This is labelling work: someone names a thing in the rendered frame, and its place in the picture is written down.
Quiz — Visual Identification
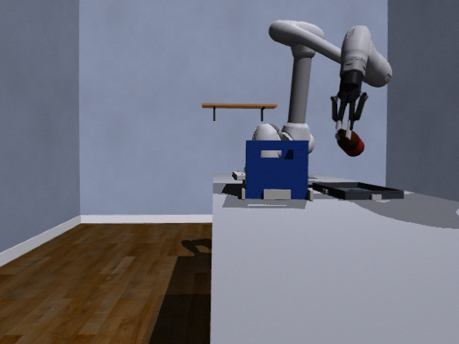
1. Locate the blue divided crate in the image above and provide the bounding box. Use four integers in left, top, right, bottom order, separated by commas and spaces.
245, 141, 309, 199

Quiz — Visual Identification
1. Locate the brown bottle with red label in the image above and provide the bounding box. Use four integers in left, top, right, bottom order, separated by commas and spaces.
337, 129, 364, 157

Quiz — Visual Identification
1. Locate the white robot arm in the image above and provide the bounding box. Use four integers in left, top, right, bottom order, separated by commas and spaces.
252, 20, 392, 154

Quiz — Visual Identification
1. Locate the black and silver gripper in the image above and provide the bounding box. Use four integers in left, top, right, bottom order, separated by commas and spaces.
331, 71, 368, 141

